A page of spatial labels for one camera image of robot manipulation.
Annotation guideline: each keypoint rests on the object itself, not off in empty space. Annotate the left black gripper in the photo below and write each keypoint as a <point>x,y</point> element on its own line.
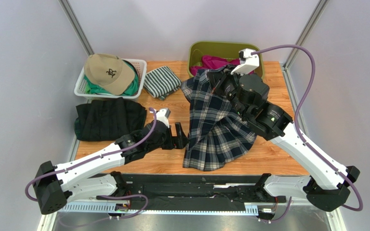
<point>178,142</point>

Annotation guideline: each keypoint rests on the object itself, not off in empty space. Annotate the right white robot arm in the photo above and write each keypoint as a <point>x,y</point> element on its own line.
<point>327,183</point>

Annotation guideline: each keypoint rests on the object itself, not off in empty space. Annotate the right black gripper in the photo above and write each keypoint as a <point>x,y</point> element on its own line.
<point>218,81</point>

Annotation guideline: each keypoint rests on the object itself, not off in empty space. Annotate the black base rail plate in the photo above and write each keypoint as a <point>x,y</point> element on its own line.
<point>193,193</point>

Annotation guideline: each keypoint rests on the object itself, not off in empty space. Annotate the striped folded cloth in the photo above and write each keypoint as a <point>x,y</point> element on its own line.
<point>161,82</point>

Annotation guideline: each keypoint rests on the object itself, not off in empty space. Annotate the pink garment in tub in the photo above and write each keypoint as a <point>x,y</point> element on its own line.
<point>212,62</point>

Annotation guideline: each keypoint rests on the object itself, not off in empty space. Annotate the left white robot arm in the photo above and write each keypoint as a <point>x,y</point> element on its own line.
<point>57,185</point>

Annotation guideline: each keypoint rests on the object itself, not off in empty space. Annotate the beige baseball cap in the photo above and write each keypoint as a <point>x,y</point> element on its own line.
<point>109,72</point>

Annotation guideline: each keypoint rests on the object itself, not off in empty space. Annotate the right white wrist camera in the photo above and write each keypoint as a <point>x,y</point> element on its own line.
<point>249,61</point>

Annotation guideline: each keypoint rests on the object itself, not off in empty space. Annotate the green garment in basket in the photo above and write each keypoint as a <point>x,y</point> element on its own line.
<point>130,91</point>

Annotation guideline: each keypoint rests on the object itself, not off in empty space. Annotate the grey white plaid skirt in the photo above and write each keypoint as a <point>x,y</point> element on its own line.
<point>217,135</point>

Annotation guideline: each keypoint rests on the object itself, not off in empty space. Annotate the olive green plastic tub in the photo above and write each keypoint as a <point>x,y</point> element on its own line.
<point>226,50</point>

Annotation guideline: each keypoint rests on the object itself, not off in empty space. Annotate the white plastic basket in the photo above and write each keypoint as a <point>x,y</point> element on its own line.
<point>81,83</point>

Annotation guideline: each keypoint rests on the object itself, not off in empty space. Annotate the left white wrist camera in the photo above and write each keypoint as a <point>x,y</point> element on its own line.
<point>163,116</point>

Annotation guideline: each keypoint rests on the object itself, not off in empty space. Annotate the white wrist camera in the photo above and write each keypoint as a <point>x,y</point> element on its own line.
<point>163,116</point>
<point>249,61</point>

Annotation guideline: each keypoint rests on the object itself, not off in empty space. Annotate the black garment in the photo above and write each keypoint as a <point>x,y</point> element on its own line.
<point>108,120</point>

